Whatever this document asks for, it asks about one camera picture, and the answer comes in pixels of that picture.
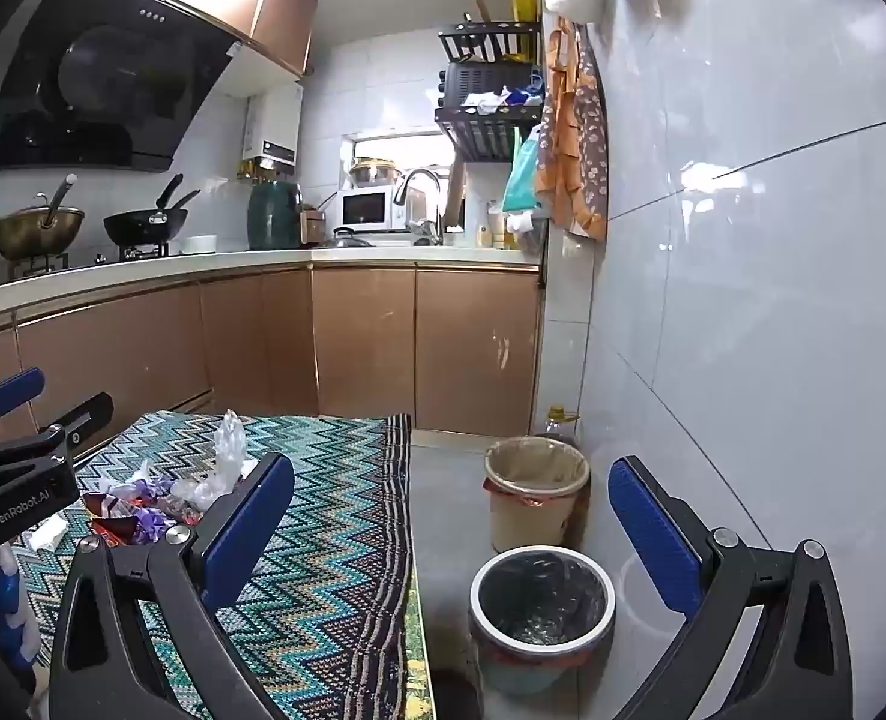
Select black frying pan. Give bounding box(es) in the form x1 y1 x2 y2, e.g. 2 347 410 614
103 174 202 247

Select glass-lidded pot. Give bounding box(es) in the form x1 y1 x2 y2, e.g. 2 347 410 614
349 157 399 188

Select red and clear plastic wrapper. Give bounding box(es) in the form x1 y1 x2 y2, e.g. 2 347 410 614
83 491 144 542

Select purple wrapper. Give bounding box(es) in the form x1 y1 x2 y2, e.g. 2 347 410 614
124 502 204 545

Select black wall rack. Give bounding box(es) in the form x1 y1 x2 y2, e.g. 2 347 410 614
434 21 545 162

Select white microwave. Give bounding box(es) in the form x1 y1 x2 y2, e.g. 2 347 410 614
338 187 406 233

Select copper base cabinets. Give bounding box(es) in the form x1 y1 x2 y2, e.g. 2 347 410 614
0 262 545 466

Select wooden knife block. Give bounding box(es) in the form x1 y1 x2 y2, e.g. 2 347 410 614
300 202 328 248

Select black range hood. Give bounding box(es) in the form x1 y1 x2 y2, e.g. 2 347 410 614
0 0 238 173

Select brass wok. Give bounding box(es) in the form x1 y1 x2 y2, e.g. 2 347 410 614
0 172 86 260

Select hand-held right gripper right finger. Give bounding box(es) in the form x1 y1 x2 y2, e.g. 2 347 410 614
608 456 853 720

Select beige trash bin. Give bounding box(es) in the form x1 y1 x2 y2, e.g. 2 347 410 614
484 435 592 554

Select teal hanging bag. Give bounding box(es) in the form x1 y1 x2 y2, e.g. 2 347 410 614
501 127 541 215

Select gas stove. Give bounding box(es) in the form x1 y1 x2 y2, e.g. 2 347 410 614
0 240 181 290

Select zigzag knitted table cloth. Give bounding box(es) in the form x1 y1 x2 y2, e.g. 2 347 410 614
23 411 414 720

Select white water heater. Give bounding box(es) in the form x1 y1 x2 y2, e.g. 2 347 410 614
242 82 305 166

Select brown floral apron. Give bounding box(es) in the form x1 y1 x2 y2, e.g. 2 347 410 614
563 41 609 241

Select cooking oil bottle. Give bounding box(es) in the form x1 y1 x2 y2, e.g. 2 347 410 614
544 405 583 443

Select white bottle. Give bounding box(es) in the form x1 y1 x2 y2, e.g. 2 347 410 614
477 202 511 248

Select person's left hand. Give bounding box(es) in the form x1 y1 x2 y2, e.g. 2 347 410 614
0 542 40 674

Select clear and purple plastic bag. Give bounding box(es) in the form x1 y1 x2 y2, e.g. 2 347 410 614
109 411 254 515

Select steel faucet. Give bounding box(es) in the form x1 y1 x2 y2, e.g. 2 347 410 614
394 169 444 245

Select orange floral apron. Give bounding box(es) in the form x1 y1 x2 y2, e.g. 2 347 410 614
537 15 586 230

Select green floral tablecloth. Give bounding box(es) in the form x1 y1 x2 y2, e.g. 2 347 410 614
402 562 435 720

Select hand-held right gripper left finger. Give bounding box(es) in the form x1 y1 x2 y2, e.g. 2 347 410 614
49 454 295 720

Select grey bin with black liner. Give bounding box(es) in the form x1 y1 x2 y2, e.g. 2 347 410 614
469 547 616 695

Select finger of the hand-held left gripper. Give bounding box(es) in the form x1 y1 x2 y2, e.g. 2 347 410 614
0 367 46 452
34 392 115 460

